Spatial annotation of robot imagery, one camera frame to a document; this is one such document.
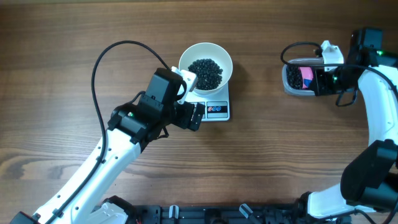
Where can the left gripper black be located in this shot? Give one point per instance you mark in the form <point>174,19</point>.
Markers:
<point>184,121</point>

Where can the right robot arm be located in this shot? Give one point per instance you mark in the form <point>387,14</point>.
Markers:
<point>366,185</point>

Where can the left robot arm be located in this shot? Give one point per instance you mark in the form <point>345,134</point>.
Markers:
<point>131,128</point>

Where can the white digital kitchen scale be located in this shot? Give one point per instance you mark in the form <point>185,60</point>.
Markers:
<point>216,103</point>

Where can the pink scoop blue handle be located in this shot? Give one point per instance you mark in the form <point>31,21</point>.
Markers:
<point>307,76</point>

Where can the black beans pile in container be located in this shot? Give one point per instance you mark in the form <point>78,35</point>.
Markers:
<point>294,77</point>

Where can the white bowl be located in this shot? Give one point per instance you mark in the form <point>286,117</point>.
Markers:
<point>212,51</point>

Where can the black beans in bowl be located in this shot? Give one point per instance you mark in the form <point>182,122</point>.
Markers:
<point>208,73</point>

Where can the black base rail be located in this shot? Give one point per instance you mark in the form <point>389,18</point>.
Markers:
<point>174,214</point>

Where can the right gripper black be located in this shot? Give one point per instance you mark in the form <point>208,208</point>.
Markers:
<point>319,86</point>

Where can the clear plastic container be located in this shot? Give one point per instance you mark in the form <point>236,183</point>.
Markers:
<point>289,91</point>

